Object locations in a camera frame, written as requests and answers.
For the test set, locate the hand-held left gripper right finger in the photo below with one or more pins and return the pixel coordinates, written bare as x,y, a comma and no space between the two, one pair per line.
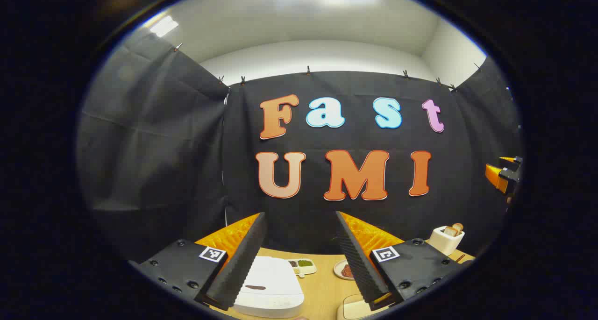
357,264

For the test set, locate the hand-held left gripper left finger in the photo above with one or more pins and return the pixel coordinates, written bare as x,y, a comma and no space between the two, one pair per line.
243,264

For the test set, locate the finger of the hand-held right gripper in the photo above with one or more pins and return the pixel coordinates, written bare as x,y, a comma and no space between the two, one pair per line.
509,160
495,179

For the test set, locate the white rice cooker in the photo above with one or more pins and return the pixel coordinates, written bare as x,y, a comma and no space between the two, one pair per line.
275,287

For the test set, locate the brown meat piece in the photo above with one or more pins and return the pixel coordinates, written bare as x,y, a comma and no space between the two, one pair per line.
347,271

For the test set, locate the round white plate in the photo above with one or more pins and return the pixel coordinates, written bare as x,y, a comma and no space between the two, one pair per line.
338,268

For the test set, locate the small white seasoning dish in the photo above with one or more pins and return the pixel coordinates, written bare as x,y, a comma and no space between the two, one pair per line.
304,264

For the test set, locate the toasted bread slice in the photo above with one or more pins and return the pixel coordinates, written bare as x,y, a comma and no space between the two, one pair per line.
450,231
458,227

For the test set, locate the white toaster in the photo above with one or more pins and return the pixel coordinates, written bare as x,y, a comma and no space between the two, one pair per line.
444,244

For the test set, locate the black backdrop cloth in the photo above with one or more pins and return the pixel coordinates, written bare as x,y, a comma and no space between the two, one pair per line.
187,147

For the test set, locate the ceiling light panel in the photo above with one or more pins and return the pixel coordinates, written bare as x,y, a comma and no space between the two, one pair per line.
163,26

